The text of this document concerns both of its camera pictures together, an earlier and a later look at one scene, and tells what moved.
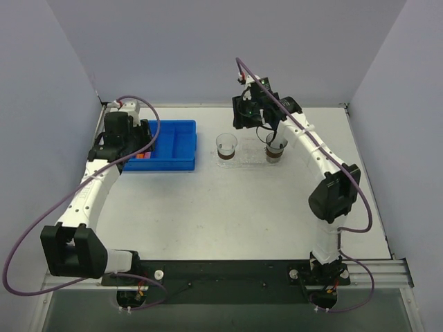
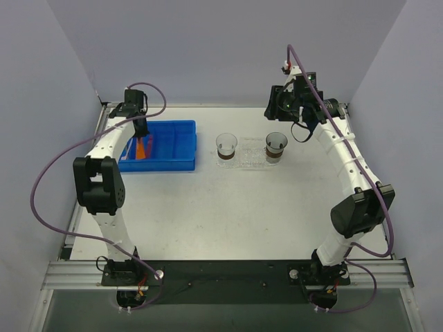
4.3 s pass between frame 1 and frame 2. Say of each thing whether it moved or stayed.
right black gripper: moved
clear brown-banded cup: stayed
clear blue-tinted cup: stayed
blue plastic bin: stayed
